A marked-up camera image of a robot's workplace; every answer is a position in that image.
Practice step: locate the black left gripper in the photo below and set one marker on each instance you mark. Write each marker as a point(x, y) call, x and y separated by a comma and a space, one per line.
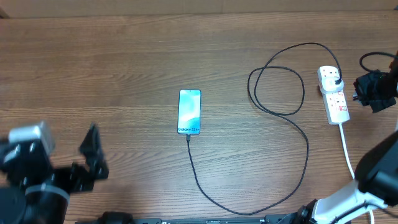
point(91, 147)

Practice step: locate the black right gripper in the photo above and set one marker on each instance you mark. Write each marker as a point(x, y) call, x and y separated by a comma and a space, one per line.
point(359, 84)

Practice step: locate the blue smartphone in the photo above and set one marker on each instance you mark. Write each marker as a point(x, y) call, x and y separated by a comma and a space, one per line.
point(189, 112)

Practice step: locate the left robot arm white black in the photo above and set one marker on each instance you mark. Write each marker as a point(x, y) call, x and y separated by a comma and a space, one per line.
point(38, 192)

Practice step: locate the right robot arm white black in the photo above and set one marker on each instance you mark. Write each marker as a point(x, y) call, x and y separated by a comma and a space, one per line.
point(375, 179)

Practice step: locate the white charger plug adapter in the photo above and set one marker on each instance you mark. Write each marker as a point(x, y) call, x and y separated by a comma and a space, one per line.
point(330, 85)

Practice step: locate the white power strip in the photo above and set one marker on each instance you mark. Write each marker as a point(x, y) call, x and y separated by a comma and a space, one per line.
point(335, 103)

